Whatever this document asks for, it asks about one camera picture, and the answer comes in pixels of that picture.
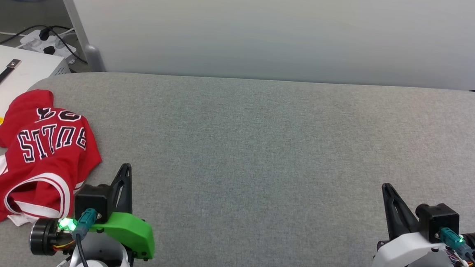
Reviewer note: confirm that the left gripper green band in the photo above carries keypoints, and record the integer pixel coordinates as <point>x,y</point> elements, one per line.
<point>130,232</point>

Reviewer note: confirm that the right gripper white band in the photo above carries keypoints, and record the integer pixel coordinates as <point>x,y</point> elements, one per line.
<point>399,253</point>

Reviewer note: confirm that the red white basketball jersey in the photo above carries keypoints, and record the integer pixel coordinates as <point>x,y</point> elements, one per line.
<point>46,159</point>

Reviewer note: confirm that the grey partition foot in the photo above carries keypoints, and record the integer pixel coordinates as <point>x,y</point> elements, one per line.
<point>95,58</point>

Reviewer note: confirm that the white power strip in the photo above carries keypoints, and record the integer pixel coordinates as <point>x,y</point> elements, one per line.
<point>41,43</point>

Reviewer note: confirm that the white partition panel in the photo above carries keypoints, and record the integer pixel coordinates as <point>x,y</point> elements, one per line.
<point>268,32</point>

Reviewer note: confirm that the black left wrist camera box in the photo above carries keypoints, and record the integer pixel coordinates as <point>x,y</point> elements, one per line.
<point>91,201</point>

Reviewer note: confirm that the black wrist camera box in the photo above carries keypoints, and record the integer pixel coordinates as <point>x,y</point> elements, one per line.
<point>91,201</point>
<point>438,222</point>

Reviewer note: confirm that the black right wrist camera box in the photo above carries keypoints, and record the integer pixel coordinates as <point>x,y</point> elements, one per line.
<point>438,222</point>

